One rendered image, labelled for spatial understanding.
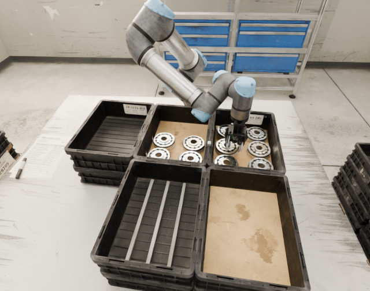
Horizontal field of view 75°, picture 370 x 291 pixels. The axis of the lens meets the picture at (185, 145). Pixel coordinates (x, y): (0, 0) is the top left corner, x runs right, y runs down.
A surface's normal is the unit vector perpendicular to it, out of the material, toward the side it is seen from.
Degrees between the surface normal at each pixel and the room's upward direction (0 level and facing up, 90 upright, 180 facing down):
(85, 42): 90
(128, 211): 0
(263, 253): 0
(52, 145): 0
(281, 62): 90
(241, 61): 90
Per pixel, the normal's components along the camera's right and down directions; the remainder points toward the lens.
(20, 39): -0.06, 0.68
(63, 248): 0.00, -0.73
